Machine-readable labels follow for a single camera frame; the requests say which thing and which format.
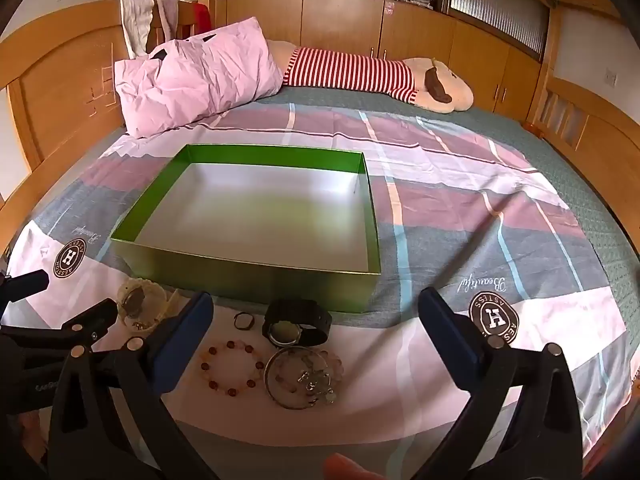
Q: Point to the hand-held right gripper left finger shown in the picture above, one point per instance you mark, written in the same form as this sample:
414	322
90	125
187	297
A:
186	332

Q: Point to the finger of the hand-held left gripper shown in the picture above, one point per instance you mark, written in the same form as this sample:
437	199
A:
95	317
25	285

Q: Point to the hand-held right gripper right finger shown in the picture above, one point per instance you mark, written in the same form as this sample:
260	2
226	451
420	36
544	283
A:
445	332

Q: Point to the black wrist watch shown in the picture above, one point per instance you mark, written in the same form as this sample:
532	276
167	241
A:
305	317

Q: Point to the green cardboard box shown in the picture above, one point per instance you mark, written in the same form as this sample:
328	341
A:
260	210

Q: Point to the person's right hand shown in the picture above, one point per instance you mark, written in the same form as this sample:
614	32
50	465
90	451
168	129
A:
350	467

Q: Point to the silver metal bangle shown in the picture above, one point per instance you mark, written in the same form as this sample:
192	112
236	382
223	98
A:
272	390

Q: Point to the plaid bedsheet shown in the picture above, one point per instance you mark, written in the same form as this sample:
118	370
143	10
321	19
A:
450	200

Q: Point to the wooden headboard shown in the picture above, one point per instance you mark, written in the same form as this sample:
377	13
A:
55	85

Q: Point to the grey-green bed mat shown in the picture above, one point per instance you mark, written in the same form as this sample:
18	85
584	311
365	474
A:
575	170

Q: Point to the wooden bed footboard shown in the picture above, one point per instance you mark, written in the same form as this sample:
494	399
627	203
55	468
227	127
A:
590	125

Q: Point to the pink pillow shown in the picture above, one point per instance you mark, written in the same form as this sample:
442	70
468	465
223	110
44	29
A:
200	75

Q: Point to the striped plush toy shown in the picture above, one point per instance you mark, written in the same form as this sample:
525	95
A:
350	70

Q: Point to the white hanging garment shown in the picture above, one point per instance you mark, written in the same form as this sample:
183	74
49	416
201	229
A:
137	25

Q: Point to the pink hanging garment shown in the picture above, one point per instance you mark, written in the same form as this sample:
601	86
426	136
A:
167	15

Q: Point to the red cloth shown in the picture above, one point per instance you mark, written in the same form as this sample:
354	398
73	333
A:
202	17

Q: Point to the ribbed glass window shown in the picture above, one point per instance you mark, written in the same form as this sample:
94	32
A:
500	5

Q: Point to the wall socket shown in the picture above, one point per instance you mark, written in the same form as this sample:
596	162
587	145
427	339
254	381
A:
611	77

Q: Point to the wooden wall cabinets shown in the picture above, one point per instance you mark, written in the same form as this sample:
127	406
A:
340	20

